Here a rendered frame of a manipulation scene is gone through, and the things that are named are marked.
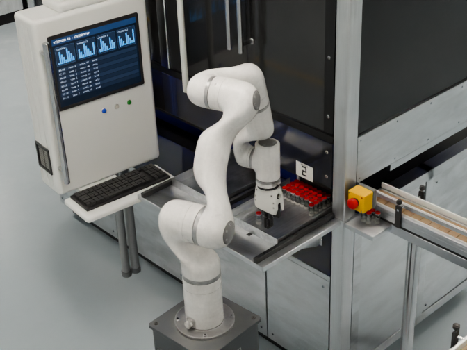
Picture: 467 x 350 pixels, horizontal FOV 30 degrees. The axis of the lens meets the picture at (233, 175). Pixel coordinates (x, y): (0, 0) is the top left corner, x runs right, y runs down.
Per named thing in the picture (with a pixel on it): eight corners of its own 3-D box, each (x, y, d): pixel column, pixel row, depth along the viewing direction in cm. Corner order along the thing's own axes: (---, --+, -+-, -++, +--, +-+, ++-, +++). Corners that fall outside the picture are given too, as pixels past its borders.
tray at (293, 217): (289, 185, 342) (289, 177, 340) (340, 209, 325) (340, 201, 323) (226, 219, 322) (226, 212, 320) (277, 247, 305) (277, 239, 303)
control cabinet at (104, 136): (138, 142, 395) (120, -27, 356) (162, 157, 381) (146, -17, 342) (37, 180, 369) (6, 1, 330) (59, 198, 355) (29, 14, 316)
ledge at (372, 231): (369, 212, 326) (369, 208, 325) (397, 226, 317) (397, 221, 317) (345, 227, 318) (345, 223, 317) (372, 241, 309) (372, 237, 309)
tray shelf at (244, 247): (226, 155, 369) (226, 151, 368) (354, 217, 324) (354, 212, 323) (137, 198, 341) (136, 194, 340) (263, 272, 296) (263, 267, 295)
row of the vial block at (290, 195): (284, 195, 335) (284, 185, 333) (320, 212, 323) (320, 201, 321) (281, 197, 334) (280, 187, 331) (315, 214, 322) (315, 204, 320)
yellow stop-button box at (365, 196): (360, 198, 316) (361, 182, 312) (376, 206, 311) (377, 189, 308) (346, 207, 311) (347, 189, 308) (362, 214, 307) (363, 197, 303)
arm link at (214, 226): (189, 239, 265) (235, 252, 258) (169, 241, 254) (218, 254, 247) (222, 77, 262) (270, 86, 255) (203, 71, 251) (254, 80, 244)
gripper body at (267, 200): (286, 182, 296) (286, 210, 302) (264, 172, 303) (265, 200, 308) (272, 191, 292) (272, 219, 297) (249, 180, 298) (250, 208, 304)
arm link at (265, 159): (249, 178, 295) (273, 184, 291) (247, 144, 289) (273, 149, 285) (260, 167, 302) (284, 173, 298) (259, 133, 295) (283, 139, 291)
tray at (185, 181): (235, 155, 365) (234, 147, 363) (279, 176, 348) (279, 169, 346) (172, 185, 345) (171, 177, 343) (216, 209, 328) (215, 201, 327)
